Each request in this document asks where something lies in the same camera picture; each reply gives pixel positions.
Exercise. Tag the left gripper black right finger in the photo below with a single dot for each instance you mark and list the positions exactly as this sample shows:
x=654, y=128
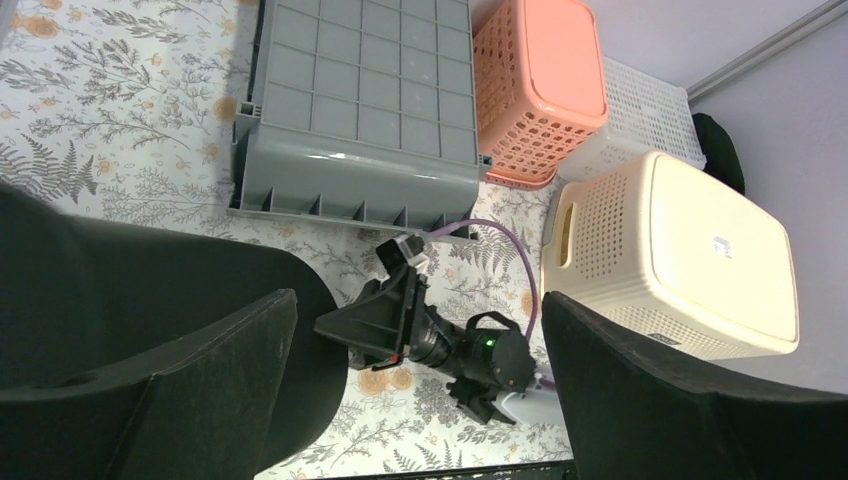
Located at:
x=635, y=408

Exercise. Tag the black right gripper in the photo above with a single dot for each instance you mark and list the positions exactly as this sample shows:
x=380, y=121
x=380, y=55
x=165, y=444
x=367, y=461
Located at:
x=391, y=322

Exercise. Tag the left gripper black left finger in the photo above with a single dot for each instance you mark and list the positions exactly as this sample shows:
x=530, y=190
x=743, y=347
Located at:
x=198, y=405

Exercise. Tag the black cylindrical bin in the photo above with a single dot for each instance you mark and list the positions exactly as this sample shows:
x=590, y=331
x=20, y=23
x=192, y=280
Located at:
x=79, y=294

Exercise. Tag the cream plastic laundry basket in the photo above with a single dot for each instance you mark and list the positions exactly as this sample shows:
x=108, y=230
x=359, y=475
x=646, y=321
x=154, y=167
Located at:
x=670, y=252

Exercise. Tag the grey plastic storage bin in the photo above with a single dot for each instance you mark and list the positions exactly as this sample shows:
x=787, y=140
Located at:
x=360, y=113

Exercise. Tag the white perforated plastic basket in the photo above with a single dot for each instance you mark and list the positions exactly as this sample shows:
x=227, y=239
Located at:
x=645, y=114

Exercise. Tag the pink perforated plastic basket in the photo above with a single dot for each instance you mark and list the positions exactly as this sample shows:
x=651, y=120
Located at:
x=540, y=88

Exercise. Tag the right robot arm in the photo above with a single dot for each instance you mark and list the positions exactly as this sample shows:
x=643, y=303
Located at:
x=493, y=376

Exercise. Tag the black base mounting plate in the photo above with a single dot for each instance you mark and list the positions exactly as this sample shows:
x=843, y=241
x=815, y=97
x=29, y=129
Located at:
x=551, y=470

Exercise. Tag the floral patterned table mat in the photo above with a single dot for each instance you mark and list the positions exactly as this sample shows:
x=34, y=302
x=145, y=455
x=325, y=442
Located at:
x=122, y=110

